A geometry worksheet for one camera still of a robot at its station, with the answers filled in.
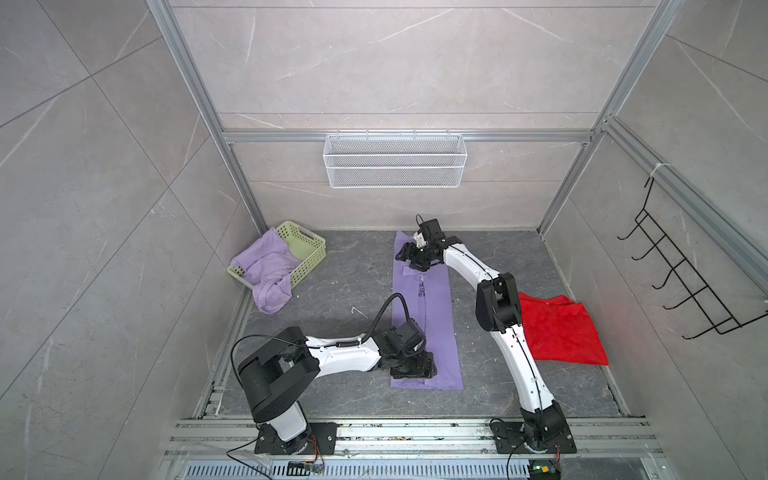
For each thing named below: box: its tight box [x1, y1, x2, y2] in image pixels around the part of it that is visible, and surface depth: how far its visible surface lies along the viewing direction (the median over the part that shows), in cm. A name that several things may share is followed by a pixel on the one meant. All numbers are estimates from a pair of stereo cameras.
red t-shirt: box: [519, 292, 610, 366], surface depth 92 cm
